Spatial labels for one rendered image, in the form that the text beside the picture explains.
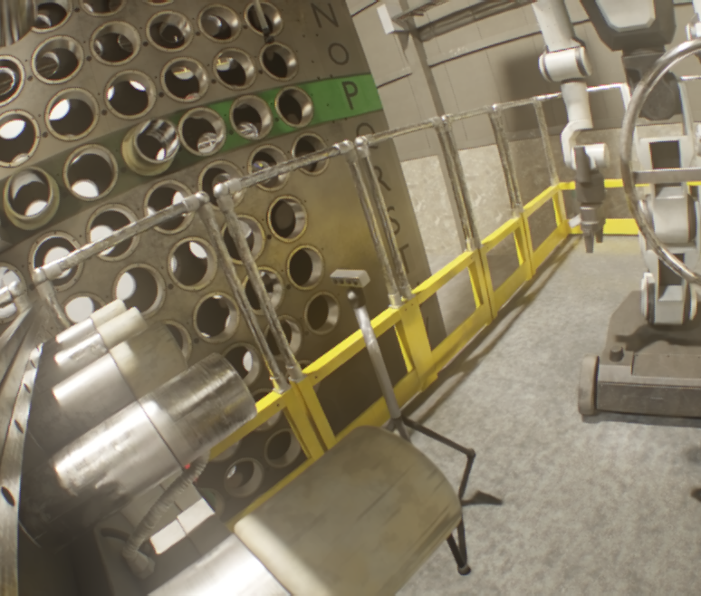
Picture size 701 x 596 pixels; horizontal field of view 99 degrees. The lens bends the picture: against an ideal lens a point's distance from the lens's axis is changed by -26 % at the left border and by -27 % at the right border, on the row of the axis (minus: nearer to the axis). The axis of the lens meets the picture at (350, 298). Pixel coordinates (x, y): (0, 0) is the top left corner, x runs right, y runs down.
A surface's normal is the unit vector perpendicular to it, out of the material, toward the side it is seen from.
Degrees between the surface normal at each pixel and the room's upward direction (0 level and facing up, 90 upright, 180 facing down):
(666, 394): 90
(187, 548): 0
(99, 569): 0
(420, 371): 90
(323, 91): 90
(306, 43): 90
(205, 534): 0
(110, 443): 41
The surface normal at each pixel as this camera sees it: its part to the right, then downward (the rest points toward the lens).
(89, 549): -0.31, -0.89
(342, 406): 0.65, 0.07
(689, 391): -0.59, 0.46
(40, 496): 0.29, -0.53
